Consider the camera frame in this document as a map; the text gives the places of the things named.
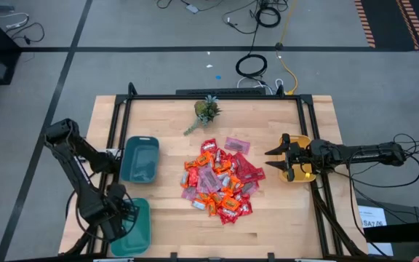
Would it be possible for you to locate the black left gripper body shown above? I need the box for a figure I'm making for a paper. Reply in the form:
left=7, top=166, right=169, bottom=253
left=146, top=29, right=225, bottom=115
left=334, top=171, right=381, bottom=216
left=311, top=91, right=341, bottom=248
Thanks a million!
left=85, top=183, right=137, bottom=229

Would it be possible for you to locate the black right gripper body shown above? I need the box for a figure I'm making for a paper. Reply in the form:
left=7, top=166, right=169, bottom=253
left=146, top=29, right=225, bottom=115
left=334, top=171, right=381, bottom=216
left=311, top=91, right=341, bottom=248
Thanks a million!
left=283, top=132, right=314, bottom=183

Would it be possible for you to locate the yellow plastic bin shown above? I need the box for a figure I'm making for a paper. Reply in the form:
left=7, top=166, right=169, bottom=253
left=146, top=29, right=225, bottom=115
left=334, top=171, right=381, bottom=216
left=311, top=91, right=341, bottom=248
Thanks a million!
left=277, top=133, right=318, bottom=183

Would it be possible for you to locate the light teal plastic bin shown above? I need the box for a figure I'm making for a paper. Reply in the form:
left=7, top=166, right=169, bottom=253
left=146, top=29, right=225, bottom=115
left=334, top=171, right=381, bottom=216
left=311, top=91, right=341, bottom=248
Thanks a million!
left=110, top=197, right=153, bottom=258

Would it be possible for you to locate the dark teal plastic bin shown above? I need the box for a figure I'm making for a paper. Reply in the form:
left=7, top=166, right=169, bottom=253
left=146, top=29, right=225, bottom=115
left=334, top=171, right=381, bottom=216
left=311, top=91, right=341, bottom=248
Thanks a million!
left=119, top=135, right=161, bottom=184

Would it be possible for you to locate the red Skittles candy packet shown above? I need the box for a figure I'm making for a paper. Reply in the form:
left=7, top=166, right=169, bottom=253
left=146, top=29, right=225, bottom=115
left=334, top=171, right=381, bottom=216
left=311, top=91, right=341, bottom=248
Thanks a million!
left=201, top=138, right=218, bottom=154
left=213, top=148, right=228, bottom=164
left=238, top=199, right=254, bottom=218
left=217, top=209, right=240, bottom=226
left=188, top=167, right=200, bottom=188

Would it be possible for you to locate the black bar behind table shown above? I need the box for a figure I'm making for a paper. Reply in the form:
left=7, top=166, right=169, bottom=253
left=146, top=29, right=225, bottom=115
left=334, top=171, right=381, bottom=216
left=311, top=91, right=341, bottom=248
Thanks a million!
left=175, top=87, right=268, bottom=96

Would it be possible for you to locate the small artificial succulent plant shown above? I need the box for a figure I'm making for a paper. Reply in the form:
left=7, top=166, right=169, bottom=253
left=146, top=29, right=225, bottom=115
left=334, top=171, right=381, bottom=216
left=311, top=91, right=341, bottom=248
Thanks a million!
left=183, top=94, right=223, bottom=137

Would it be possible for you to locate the white paper sign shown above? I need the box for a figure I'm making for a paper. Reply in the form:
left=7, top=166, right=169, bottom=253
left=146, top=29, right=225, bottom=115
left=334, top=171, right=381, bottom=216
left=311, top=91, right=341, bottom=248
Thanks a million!
left=357, top=205, right=394, bottom=257

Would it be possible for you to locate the black cabinet with sign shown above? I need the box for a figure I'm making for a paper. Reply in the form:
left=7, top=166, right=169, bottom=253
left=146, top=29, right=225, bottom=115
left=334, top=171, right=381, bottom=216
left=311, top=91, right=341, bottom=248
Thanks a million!
left=356, top=197, right=419, bottom=258

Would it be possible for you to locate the black orange striped floor mat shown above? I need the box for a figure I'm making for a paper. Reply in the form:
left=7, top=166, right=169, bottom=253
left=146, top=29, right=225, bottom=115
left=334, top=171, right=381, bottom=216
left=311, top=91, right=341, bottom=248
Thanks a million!
left=354, top=0, right=419, bottom=51

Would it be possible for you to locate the black coiled floor cable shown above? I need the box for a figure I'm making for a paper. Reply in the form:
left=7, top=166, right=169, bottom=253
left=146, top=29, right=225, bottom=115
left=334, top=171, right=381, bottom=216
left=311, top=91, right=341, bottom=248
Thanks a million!
left=255, top=5, right=282, bottom=29
left=235, top=53, right=268, bottom=79

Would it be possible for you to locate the yellow cable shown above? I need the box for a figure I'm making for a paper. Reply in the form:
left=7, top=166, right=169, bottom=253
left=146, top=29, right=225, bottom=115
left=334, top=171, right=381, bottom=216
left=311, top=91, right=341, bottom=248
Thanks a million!
left=275, top=0, right=300, bottom=96

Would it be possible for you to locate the black aluminium table frame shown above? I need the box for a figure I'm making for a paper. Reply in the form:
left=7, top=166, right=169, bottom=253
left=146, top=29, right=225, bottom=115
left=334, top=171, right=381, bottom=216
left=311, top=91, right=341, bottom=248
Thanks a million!
left=63, top=82, right=369, bottom=261

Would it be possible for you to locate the black floor cable with plug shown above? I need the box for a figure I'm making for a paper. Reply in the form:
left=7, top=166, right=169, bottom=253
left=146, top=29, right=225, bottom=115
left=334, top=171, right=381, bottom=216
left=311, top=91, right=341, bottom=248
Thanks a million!
left=222, top=0, right=265, bottom=36

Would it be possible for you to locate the thin black floor cable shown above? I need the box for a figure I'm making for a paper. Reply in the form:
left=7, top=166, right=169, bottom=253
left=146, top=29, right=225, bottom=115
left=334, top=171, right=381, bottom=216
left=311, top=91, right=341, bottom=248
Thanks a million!
left=5, top=22, right=46, bottom=47

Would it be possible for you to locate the thin white floor cable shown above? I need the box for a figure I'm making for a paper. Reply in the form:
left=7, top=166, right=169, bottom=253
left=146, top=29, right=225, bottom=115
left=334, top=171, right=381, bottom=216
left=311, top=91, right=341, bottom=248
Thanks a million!
left=0, top=12, right=31, bottom=30

